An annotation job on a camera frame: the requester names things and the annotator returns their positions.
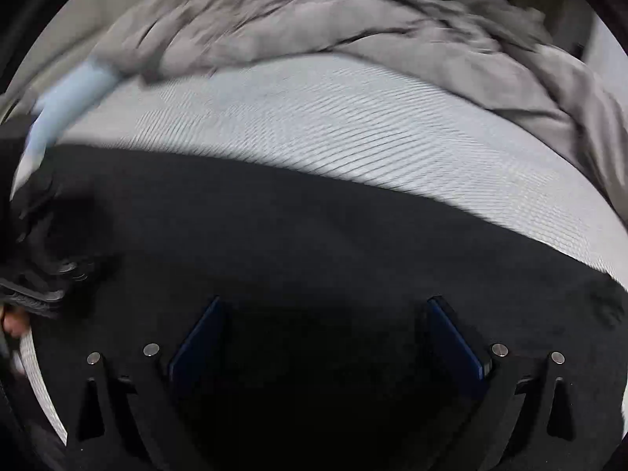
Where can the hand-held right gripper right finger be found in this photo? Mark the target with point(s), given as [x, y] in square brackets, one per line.
[454, 343]

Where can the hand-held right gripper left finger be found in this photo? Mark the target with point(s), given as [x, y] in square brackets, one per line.
[196, 348]

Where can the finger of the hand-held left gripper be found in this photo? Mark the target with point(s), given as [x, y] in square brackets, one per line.
[71, 272]

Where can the black pants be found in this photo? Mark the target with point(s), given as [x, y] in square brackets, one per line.
[319, 235]

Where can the person's left hand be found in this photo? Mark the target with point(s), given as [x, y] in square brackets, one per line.
[14, 321]

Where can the light blue pillow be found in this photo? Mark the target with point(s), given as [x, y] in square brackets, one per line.
[64, 103]

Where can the grey duvet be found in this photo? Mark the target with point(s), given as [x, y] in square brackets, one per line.
[368, 14]

